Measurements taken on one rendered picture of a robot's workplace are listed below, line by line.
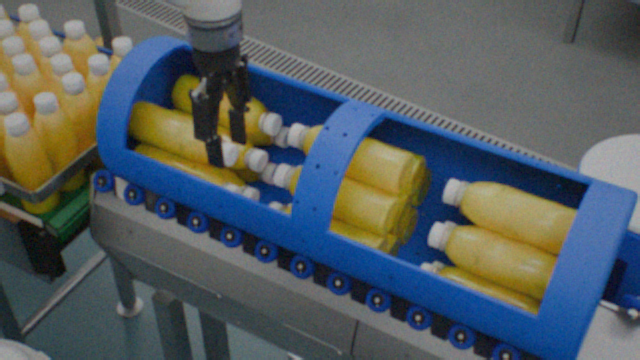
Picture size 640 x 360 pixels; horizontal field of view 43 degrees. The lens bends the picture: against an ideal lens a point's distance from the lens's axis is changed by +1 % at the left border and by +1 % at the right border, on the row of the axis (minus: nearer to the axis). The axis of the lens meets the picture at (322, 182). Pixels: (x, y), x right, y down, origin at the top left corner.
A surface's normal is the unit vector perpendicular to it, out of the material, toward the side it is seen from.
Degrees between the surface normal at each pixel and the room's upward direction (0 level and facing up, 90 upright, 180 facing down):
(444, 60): 0
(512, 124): 0
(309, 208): 68
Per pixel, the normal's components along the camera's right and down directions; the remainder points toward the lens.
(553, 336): -0.49, 0.56
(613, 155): 0.00, -0.73
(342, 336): -0.47, 0.31
